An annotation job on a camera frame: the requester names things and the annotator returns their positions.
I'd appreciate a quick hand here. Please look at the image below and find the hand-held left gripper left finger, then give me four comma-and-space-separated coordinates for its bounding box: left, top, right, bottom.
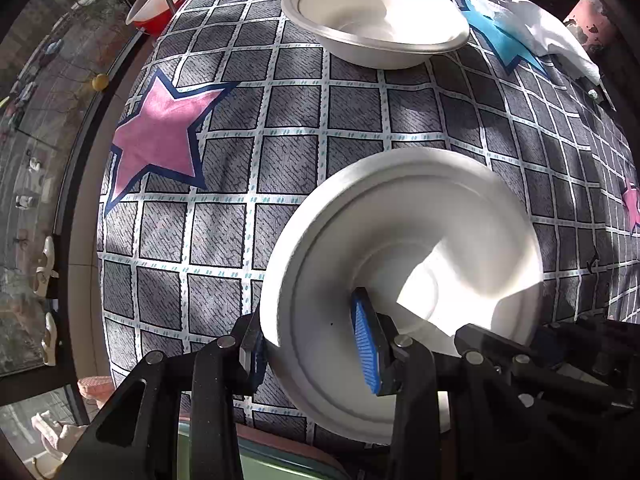
60, 310, 268, 480

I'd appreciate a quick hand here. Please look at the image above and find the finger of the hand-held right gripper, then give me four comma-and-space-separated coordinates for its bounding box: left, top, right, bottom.
530, 317, 640, 376
454, 322, 640, 411

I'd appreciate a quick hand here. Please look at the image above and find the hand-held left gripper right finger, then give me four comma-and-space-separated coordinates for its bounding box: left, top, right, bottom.
350, 287, 576, 480

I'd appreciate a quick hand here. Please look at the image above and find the pale green plate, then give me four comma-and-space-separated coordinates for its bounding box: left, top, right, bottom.
177, 420, 351, 480

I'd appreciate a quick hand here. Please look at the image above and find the pink slipper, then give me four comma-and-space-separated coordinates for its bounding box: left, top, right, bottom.
77, 375, 113, 408

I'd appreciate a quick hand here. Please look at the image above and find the pinkish white rag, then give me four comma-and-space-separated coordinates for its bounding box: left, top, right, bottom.
30, 410, 91, 478

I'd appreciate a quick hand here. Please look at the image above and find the grey checked star-print tablecloth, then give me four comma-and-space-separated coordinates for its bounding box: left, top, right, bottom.
95, 0, 640, 456

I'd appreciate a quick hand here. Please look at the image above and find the white cloth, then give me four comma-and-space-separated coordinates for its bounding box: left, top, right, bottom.
470, 0, 601, 86

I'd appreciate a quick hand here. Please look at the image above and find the large white bowl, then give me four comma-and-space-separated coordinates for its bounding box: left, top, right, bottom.
280, 0, 471, 71

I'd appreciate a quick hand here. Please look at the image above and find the white window handle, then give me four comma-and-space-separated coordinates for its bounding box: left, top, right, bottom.
40, 312, 61, 367
32, 235, 60, 298

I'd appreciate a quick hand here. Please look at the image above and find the pink chipped post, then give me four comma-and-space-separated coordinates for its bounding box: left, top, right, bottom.
564, 0, 613, 56

